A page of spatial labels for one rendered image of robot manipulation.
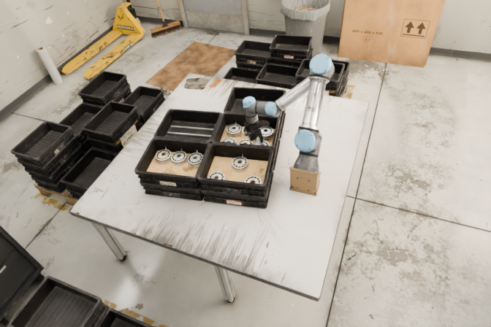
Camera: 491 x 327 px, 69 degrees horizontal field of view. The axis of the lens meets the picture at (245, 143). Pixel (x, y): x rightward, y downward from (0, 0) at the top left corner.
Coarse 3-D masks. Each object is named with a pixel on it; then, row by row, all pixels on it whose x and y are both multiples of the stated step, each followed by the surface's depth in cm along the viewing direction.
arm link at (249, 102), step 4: (248, 96) 211; (244, 100) 208; (248, 100) 208; (252, 100) 207; (244, 104) 208; (248, 104) 207; (252, 104) 207; (244, 108) 210; (248, 108) 208; (252, 108) 208; (248, 112) 210; (252, 112) 210; (248, 116) 212; (252, 116) 212
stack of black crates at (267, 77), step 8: (264, 64) 365; (272, 64) 364; (264, 72) 368; (272, 72) 371; (280, 72) 367; (288, 72) 363; (296, 72) 359; (256, 80) 349; (264, 80) 345; (272, 80) 362; (280, 80) 361; (288, 80) 360; (288, 88) 342
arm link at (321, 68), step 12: (312, 60) 193; (324, 60) 191; (312, 72) 194; (324, 72) 191; (312, 84) 195; (324, 84) 195; (312, 96) 194; (312, 108) 194; (312, 120) 194; (300, 132) 193; (312, 132) 193; (300, 144) 193; (312, 144) 191
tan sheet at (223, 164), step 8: (216, 160) 227; (224, 160) 227; (232, 160) 226; (248, 160) 225; (216, 168) 222; (224, 168) 222; (248, 168) 220; (256, 168) 219; (264, 168) 219; (208, 176) 218; (232, 176) 217; (240, 176) 216; (248, 176) 215; (256, 176) 215
